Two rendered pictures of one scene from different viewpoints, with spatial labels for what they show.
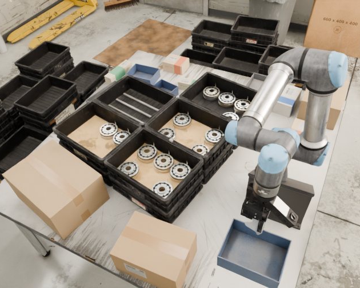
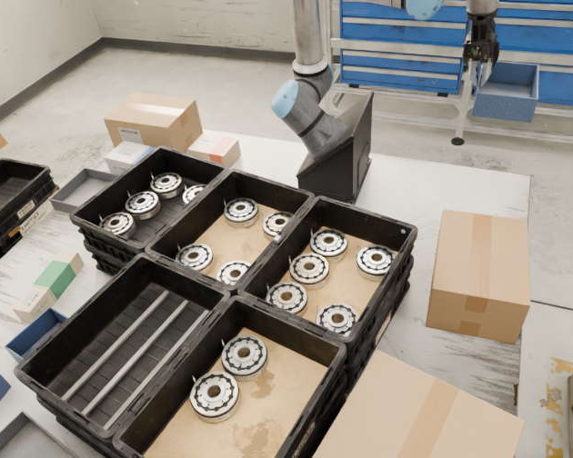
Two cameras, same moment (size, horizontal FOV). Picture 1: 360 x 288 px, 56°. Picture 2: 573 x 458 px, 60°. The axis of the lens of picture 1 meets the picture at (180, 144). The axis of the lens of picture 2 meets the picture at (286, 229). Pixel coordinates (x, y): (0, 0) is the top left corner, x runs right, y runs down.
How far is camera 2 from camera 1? 1.58 m
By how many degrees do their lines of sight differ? 62
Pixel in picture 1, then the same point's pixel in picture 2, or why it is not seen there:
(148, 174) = (336, 294)
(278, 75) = not seen: outside the picture
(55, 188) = (442, 441)
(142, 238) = (480, 266)
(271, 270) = (510, 88)
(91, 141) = (246, 437)
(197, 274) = not seen: hidden behind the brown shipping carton
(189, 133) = (226, 250)
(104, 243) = (476, 378)
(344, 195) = not seen: hidden behind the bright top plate
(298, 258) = (409, 162)
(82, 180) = (403, 385)
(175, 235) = (457, 230)
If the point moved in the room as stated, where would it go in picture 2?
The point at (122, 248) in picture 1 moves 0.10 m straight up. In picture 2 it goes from (512, 290) to (522, 261)
